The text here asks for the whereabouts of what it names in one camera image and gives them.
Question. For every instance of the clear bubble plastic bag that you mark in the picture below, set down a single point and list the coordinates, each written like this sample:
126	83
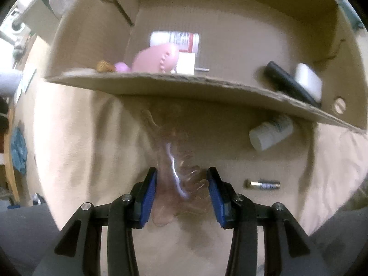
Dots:
182	185

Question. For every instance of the white wall charger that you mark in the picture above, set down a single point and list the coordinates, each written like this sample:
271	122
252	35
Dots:
186	64

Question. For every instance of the pink oval case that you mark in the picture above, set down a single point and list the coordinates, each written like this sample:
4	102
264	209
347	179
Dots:
156	59

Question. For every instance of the pink perfume bottle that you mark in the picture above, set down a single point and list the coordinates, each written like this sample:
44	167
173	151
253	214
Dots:
104	66

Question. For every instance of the AA battery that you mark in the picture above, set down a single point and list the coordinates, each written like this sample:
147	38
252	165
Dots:
262	185

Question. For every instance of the white earbuds case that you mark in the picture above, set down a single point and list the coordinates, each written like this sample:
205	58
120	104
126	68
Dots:
309	81

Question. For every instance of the beige bed sheet mattress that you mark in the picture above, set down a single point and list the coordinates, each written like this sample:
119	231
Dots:
88	146

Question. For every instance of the white pink pill bottle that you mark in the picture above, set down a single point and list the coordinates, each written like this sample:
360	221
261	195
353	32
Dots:
186	41

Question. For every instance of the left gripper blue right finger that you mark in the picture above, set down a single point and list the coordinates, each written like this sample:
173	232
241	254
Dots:
288	249

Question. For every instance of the open cardboard box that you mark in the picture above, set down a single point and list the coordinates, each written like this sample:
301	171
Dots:
236	39

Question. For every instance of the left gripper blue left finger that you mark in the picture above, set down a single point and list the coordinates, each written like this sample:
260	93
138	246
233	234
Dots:
77	250

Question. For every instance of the white small bottle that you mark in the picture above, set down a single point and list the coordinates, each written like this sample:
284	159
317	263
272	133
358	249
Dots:
270	133

